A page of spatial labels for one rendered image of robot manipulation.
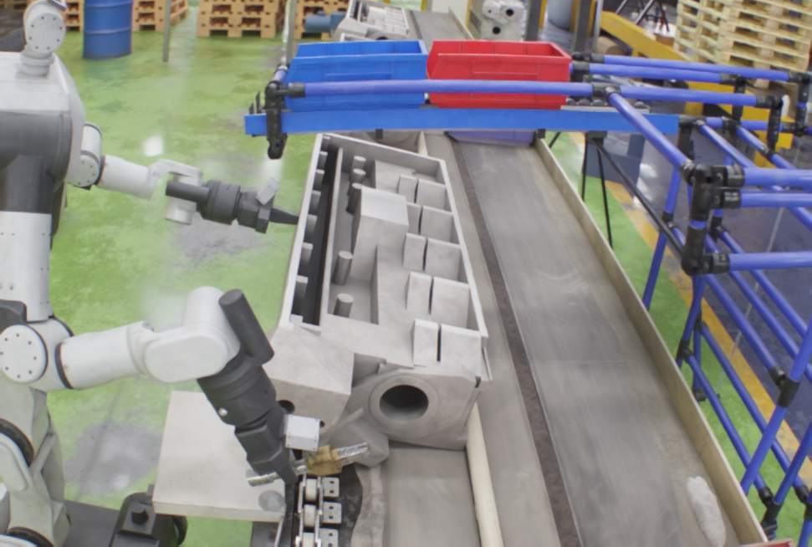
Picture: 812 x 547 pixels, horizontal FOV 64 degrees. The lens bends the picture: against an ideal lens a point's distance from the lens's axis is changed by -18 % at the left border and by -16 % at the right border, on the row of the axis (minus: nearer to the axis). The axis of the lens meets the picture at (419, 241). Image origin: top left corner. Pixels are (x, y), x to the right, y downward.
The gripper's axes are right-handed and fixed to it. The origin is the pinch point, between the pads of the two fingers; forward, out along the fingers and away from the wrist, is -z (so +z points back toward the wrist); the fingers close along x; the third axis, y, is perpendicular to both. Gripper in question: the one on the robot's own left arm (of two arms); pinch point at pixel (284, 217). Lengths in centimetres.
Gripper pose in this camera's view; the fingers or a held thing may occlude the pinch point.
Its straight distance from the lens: 161.6
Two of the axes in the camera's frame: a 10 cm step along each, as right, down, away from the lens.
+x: 0.6, 4.4, -9.0
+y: 2.7, -8.7, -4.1
